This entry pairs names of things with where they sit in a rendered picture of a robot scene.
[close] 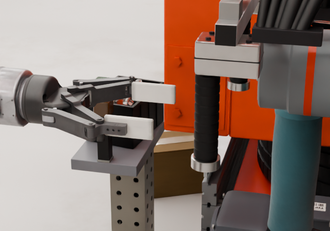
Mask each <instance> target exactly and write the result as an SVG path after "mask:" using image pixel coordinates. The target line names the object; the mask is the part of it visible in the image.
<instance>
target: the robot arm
mask: <svg viewBox="0 0 330 231"><path fill-rule="evenodd" d="M130 97H132V100H133V101H144V102H154V103H165V104H175V103H176V86H175V85H166V84H154V83H143V82H135V77H134V76H129V77H116V78H103V79H90V80H82V79H74V80H73V85H72V86H68V87H62V86H61V85H60V84H59V82H58V80H57V79H56V78H55V77H54V76H47V75H36V74H33V73H32V72H31V71H30V70H28V69H20V68H9V67H4V66H0V125H10V126H19V127H24V126H26V125H27V124H28V123H35V124H42V125H43V126H46V127H52V128H56V129H59V130H61V131H64V132H67V133H69V134H72V135H74V136H77V137H79V138H82V139H84V140H87V141H90V142H93V141H95V140H96V139H97V141H98V142H103V141H104V140H105V135H106V136H115V137H124V138H134V139H143V140H153V139H154V120H153V119H149V118H139V117H129V116H119V115H105V116H104V119H103V118H102V117H100V116H99V115H97V114H96V113H94V112H93V111H91V110H89V109H88V108H92V107H95V106H96V104H97V103H103V102H108V101H113V100H119V99H124V98H130ZM85 129H87V132H86V131H85ZM96 137H97V138H96Z"/></svg>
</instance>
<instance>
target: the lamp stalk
mask: <svg viewBox="0 0 330 231"><path fill-rule="evenodd" d="M97 148H98V159H97V162H104V163H110V162H111V160H112V159H113V155H112V136H106V135H105V140H104V141H103V142H98V141H97Z"/></svg>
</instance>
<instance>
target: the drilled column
mask: <svg viewBox="0 0 330 231"><path fill-rule="evenodd" d="M110 203H111V231H154V149H153V150H152V152H151V154H150V155H149V157H148V159H147V160H146V162H145V164H144V165H143V167H142V169H141V171H140V172H139V174H138V176H137V177H134V176H125V175H117V174H110Z"/></svg>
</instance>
